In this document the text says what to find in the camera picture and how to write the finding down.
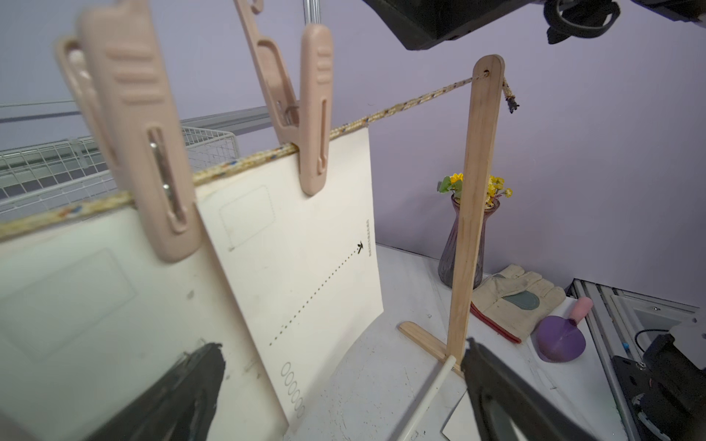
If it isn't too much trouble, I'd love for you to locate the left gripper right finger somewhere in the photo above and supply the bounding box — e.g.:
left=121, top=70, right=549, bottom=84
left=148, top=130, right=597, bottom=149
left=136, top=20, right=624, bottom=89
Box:
left=461, top=337, right=595, bottom=441

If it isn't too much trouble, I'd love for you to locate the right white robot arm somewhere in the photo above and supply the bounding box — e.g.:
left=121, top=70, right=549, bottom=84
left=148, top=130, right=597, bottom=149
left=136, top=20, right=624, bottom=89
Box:
left=365, top=0, right=621, bottom=51

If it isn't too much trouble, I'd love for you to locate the purple pink scoop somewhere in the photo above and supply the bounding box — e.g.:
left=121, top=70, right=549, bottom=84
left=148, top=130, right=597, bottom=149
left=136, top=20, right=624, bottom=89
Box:
left=534, top=297, right=593, bottom=363

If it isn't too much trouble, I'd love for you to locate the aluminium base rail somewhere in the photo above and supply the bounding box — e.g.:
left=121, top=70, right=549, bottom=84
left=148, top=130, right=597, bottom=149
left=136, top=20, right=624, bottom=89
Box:
left=567, top=279, right=705, bottom=440

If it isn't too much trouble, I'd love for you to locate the purple vase with flowers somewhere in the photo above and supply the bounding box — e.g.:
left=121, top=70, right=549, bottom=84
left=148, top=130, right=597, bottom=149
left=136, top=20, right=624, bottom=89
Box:
left=436, top=172, right=514, bottom=290

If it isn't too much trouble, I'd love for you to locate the white wire basket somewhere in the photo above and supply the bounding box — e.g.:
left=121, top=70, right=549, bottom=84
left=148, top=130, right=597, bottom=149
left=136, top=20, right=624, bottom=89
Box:
left=1, top=126, right=240, bottom=222

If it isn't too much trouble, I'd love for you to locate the pink clothespin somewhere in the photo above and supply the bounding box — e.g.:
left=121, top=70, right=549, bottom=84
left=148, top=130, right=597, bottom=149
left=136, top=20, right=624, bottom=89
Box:
left=54, top=1, right=202, bottom=263
left=235, top=0, right=334, bottom=196

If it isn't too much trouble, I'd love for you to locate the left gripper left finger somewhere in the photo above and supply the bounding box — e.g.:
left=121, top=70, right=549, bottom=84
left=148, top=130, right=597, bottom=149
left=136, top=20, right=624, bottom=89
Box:
left=88, top=343, right=225, bottom=440

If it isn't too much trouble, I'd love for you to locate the wooden string rack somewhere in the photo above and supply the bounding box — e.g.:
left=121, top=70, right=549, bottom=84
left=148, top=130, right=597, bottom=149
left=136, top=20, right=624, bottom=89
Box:
left=0, top=53, right=520, bottom=441

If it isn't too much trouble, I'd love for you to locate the beige work glove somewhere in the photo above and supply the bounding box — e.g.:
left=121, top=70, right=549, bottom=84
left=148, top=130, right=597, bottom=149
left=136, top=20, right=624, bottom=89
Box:
left=470, top=265, right=566, bottom=344

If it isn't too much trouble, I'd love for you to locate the white postcard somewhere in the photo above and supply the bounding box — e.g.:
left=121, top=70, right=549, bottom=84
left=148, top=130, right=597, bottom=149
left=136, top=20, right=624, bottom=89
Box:
left=197, top=129, right=384, bottom=428
left=441, top=392, right=482, bottom=441
left=1, top=209, right=288, bottom=440

